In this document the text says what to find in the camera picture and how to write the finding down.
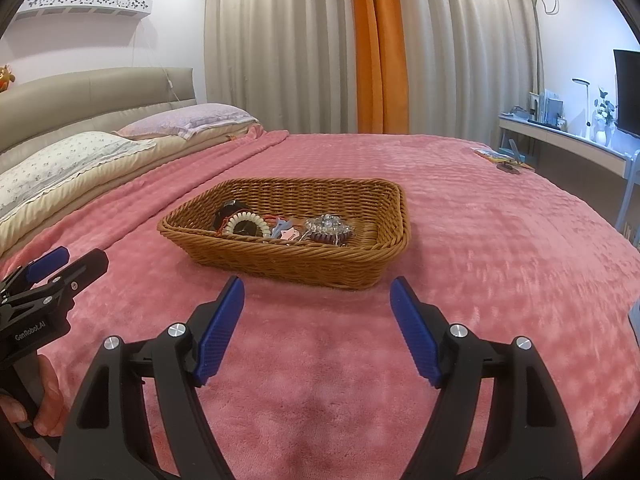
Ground yellow book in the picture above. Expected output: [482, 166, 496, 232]
[470, 146, 533, 171]

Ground person's left hand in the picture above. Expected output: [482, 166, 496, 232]
[0, 352, 68, 438]

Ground orange curtain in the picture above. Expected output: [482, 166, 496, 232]
[347, 0, 411, 136]

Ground white floral pillow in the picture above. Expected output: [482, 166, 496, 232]
[0, 131, 158, 221]

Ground brown wicker basket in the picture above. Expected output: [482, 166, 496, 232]
[156, 177, 412, 291]

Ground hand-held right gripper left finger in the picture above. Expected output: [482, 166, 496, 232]
[57, 275, 246, 480]

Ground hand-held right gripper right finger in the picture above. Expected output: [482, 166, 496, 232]
[390, 276, 583, 480]

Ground white long desk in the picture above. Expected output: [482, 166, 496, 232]
[497, 112, 640, 181]

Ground white vase with flowers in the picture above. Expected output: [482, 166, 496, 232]
[592, 87, 618, 147]

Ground beige curtain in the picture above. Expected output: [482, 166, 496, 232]
[395, 0, 543, 141]
[202, 0, 361, 133]

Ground beige padded headboard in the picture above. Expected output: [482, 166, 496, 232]
[0, 66, 196, 168]

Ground lilac pillow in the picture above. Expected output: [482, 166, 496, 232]
[112, 103, 261, 141]

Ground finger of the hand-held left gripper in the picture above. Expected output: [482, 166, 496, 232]
[0, 246, 71, 293]
[10, 250, 110, 311]

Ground books on desk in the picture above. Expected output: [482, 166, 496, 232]
[527, 89, 568, 128]

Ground black bead bracelet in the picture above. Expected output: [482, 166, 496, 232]
[215, 200, 251, 233]

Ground white charging cable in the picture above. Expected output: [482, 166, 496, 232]
[167, 72, 193, 106]

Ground black flat television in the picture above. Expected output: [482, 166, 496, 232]
[612, 49, 640, 138]

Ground pink fleece blanket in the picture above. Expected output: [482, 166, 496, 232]
[0, 127, 640, 480]

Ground beige folded quilt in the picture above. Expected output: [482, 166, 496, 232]
[0, 122, 263, 256]

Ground cream bead bracelet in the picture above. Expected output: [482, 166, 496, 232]
[221, 211, 272, 239]

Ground slim desk lamp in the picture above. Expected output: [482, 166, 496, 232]
[571, 77, 593, 138]

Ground clear crystal bead bracelet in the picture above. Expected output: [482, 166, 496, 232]
[302, 213, 351, 233]

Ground purple spiral hair tie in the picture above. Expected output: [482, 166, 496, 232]
[305, 227, 353, 248]

